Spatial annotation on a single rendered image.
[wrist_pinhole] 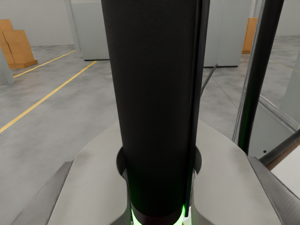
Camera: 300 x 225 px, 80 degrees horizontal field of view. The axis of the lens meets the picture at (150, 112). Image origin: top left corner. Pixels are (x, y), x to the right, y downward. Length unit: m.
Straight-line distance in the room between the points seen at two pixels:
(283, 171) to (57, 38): 13.80
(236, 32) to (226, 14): 0.58
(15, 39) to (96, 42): 2.68
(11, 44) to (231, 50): 7.35
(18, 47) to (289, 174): 8.15
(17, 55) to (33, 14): 6.50
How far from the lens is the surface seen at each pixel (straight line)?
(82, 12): 7.61
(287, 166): 0.54
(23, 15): 14.85
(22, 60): 8.27
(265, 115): 1.38
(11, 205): 2.33
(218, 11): 5.74
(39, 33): 14.48
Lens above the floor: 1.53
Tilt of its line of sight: 29 degrees down
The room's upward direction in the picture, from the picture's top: 3 degrees counter-clockwise
